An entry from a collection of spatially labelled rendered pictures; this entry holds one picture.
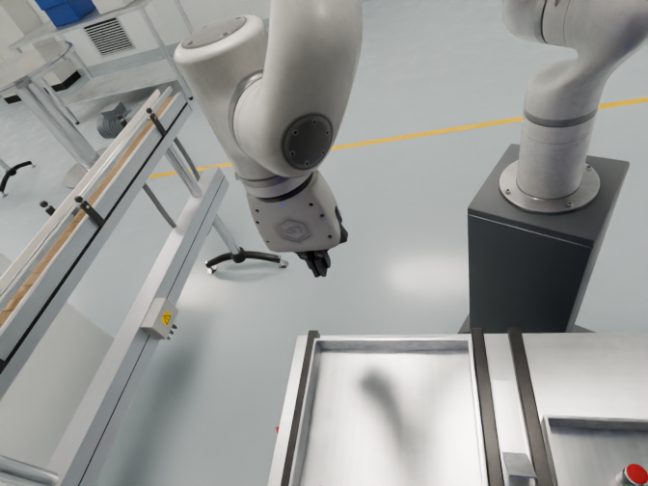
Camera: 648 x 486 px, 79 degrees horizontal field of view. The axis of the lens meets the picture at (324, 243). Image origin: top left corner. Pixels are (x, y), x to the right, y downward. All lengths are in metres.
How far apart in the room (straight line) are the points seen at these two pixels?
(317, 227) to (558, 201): 0.60
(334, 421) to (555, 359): 0.35
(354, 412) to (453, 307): 1.17
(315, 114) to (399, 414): 0.49
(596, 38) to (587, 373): 0.48
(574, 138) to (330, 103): 0.60
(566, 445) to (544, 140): 0.51
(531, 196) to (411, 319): 0.97
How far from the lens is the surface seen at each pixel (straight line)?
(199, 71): 0.37
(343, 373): 0.71
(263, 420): 1.75
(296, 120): 0.31
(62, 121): 3.98
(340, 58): 0.32
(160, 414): 2.01
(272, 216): 0.47
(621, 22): 0.72
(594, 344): 0.74
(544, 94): 0.81
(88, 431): 1.42
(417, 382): 0.68
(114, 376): 1.46
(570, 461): 0.66
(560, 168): 0.89
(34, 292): 1.24
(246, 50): 0.36
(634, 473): 0.63
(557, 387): 0.70
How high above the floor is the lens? 1.51
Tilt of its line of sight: 45 degrees down
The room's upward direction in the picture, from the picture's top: 22 degrees counter-clockwise
